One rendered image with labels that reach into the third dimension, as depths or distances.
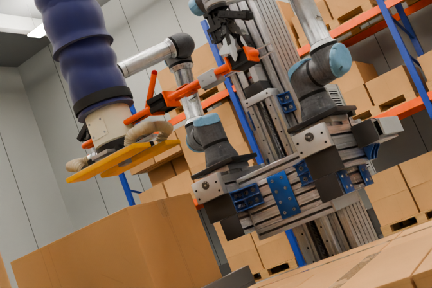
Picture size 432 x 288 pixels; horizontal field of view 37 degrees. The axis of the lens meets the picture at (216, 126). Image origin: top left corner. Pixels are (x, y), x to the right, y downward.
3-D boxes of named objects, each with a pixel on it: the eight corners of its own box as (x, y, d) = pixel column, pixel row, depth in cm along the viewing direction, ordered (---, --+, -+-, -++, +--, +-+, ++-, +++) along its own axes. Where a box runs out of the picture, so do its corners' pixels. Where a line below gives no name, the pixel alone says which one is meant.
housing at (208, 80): (200, 89, 216) (195, 76, 217) (211, 89, 222) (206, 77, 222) (216, 80, 212) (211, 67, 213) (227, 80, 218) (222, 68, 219)
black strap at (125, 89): (63, 120, 237) (60, 110, 237) (104, 119, 257) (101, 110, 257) (107, 94, 226) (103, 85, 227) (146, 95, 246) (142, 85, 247)
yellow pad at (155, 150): (101, 178, 249) (96, 166, 250) (117, 175, 258) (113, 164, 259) (166, 144, 233) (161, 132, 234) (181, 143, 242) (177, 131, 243)
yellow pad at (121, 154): (66, 184, 233) (62, 171, 234) (85, 180, 241) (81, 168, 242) (134, 148, 217) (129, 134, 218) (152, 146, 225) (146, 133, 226)
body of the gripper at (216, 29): (224, 47, 219) (211, 15, 221) (243, 35, 215) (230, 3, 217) (212, 45, 213) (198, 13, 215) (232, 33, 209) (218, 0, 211)
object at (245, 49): (229, 71, 209) (223, 57, 210) (240, 72, 215) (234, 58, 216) (250, 60, 205) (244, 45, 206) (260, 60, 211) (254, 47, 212)
